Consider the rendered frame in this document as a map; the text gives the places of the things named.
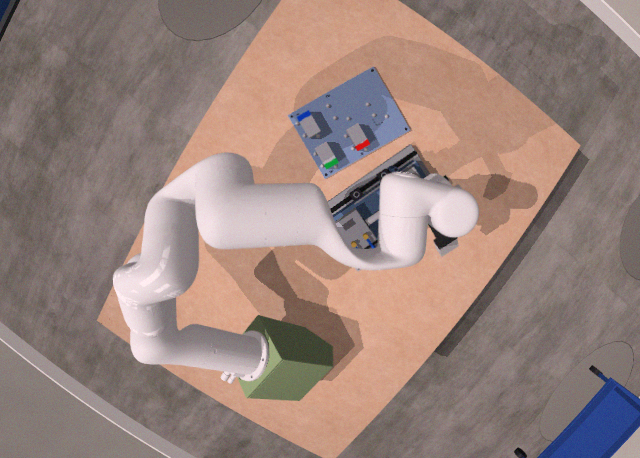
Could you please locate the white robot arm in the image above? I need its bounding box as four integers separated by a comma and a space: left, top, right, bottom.
113, 152, 479, 384

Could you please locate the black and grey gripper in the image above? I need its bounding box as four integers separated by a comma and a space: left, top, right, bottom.
424, 173, 451, 185

